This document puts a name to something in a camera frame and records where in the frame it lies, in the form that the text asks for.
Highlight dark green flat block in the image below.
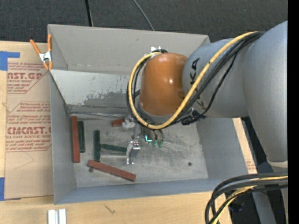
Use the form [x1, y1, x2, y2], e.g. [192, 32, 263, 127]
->
[93, 130, 102, 162]
[100, 143, 128, 154]
[77, 121, 86, 154]

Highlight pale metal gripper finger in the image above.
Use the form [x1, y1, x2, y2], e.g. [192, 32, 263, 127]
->
[126, 141, 132, 165]
[130, 140, 141, 165]

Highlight brown cardboard board red print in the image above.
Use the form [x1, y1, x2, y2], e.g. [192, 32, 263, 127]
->
[0, 40, 55, 202]

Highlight grey metal bin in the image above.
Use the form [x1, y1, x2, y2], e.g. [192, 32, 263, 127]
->
[47, 24, 250, 205]

